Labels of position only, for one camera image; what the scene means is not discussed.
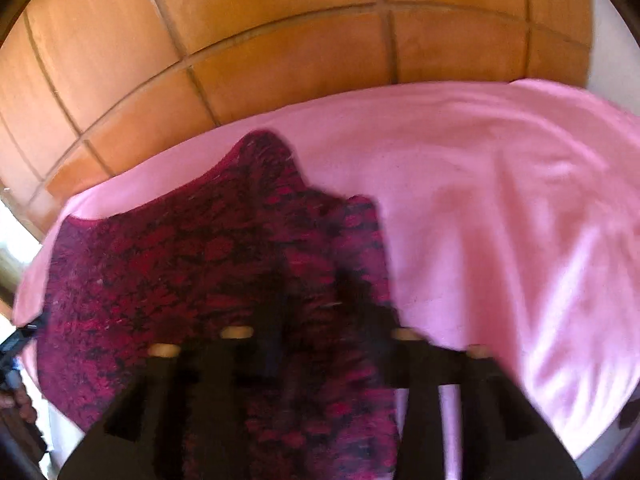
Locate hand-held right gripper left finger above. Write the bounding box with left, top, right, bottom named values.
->
left=57, top=285, right=293, bottom=480

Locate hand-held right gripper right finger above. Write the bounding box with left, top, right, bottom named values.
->
left=345, top=280, right=584, bottom=480

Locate person's left hand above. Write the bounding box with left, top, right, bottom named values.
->
left=0, top=382, right=40, bottom=425

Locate pink blanket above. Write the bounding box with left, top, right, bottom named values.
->
left=12, top=77, right=640, bottom=461

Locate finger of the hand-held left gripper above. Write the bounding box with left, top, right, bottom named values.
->
left=15, top=311, right=52, bottom=340

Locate maroon red knitted sweater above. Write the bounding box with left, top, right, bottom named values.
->
left=35, top=130, right=407, bottom=480

